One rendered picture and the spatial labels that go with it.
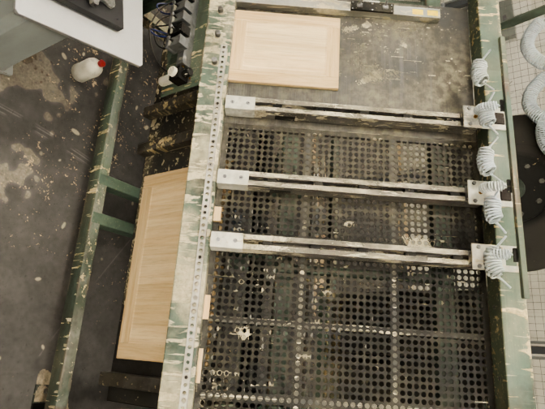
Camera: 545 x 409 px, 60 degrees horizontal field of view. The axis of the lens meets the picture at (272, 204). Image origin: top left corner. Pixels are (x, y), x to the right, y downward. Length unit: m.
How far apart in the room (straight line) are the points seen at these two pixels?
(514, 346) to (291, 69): 1.42
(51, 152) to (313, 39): 1.37
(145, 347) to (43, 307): 0.53
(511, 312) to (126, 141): 2.11
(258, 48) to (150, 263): 1.12
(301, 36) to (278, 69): 0.20
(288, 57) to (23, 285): 1.57
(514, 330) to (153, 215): 1.64
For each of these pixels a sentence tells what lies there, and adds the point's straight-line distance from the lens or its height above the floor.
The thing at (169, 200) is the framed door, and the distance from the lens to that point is 2.36.
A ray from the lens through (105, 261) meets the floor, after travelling 2.67.
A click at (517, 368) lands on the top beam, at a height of 1.86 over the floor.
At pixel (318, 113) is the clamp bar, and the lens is 2.05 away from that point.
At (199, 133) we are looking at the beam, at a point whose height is 0.83.
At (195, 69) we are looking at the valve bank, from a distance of 2.21.
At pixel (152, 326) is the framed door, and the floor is 0.46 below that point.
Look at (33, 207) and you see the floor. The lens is 2.48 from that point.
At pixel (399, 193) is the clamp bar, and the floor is 1.52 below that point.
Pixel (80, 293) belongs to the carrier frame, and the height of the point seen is 0.18.
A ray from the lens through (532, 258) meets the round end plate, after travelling 2.49.
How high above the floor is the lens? 2.13
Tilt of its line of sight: 33 degrees down
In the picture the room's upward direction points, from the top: 82 degrees clockwise
